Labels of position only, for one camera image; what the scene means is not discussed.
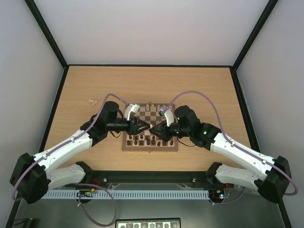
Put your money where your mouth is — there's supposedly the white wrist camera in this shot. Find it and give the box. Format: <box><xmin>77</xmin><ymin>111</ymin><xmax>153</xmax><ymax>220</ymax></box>
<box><xmin>124</xmin><ymin>103</ymin><xmax>140</xmax><ymax>121</ymax></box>
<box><xmin>158</xmin><ymin>105</ymin><xmax>174</xmax><ymax>127</ymax></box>

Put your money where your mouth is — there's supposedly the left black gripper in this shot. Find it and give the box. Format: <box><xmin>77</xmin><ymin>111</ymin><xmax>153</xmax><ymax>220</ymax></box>
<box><xmin>107</xmin><ymin>115</ymin><xmax>151</xmax><ymax>135</ymax></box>

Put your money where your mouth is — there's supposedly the left controller board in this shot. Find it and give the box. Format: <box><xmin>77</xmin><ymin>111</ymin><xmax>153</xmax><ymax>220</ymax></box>
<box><xmin>76</xmin><ymin>189</ymin><xmax>98</xmax><ymax>198</ymax></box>

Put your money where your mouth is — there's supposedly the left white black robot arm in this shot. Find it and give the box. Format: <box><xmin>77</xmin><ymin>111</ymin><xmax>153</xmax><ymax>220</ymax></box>
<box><xmin>10</xmin><ymin>101</ymin><xmax>150</xmax><ymax>204</ymax></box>

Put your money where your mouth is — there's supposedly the dark chess pieces back row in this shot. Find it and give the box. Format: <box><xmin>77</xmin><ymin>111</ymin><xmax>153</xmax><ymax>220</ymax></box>
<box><xmin>127</xmin><ymin>135</ymin><xmax>162</xmax><ymax>141</ymax></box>

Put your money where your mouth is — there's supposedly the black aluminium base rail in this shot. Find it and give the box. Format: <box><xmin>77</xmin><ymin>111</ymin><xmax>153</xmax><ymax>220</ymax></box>
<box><xmin>25</xmin><ymin>170</ymin><xmax>276</xmax><ymax>188</ymax></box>

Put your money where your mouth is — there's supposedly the printed reference sheet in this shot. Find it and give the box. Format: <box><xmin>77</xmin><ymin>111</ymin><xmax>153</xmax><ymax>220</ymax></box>
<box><xmin>115</xmin><ymin>218</ymin><xmax>181</xmax><ymax>228</ymax></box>

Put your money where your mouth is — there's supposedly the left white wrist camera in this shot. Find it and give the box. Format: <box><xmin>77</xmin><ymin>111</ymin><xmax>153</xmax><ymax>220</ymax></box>
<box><xmin>124</xmin><ymin>103</ymin><xmax>140</xmax><ymax>121</ymax></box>

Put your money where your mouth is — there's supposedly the purple cable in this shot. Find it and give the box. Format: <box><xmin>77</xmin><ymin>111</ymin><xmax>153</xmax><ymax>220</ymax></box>
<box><xmin>167</xmin><ymin>91</ymin><xmax>298</xmax><ymax>206</ymax></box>
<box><xmin>11</xmin><ymin>93</ymin><xmax>130</xmax><ymax>225</ymax></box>

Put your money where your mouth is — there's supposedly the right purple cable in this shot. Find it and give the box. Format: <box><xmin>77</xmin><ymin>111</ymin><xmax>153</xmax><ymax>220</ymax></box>
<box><xmin>167</xmin><ymin>91</ymin><xmax>298</xmax><ymax>206</ymax></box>

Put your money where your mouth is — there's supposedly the wooden chess board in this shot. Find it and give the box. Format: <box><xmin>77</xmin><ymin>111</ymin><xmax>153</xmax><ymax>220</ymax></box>
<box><xmin>122</xmin><ymin>102</ymin><xmax>178</xmax><ymax>152</ymax></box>

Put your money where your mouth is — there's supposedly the light blue cable duct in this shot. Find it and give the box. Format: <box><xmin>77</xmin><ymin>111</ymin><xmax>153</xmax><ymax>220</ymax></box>
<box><xmin>43</xmin><ymin>190</ymin><xmax>209</xmax><ymax>200</ymax></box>

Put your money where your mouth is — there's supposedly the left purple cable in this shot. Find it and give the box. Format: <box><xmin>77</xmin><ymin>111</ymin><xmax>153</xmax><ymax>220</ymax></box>
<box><xmin>11</xmin><ymin>93</ymin><xmax>130</xmax><ymax>225</ymax></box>

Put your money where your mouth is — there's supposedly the controller board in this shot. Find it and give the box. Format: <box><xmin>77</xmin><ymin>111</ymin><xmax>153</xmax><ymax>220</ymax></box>
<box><xmin>76</xmin><ymin>189</ymin><xmax>98</xmax><ymax>198</ymax></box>
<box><xmin>210</xmin><ymin>188</ymin><xmax>231</xmax><ymax>200</ymax></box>

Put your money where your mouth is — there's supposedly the right controller board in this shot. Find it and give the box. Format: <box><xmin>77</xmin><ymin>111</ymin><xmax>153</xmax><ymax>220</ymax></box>
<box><xmin>210</xmin><ymin>188</ymin><xmax>231</xmax><ymax>200</ymax></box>

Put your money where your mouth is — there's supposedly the dark chess pieces front row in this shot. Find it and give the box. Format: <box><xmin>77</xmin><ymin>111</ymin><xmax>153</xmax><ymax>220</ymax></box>
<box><xmin>126</xmin><ymin>140</ymin><xmax>175</xmax><ymax>147</ymax></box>

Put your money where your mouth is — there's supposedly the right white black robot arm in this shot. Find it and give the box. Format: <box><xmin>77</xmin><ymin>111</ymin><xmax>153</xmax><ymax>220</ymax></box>
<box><xmin>150</xmin><ymin>105</ymin><xmax>291</xmax><ymax>203</ymax></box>

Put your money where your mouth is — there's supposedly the dark chess pieces row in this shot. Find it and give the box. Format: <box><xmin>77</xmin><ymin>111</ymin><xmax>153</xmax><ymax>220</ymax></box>
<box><xmin>126</xmin><ymin>140</ymin><xmax>175</xmax><ymax>147</ymax></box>
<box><xmin>127</xmin><ymin>135</ymin><xmax>162</xmax><ymax>141</ymax></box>

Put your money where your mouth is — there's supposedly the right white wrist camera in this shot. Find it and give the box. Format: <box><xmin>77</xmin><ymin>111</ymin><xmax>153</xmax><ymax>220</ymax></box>
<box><xmin>158</xmin><ymin>105</ymin><xmax>174</xmax><ymax>127</ymax></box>

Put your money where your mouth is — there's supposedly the left light piece pair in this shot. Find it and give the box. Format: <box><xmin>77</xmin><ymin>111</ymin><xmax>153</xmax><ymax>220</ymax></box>
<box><xmin>88</xmin><ymin>99</ymin><xmax>97</xmax><ymax>105</ymax></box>

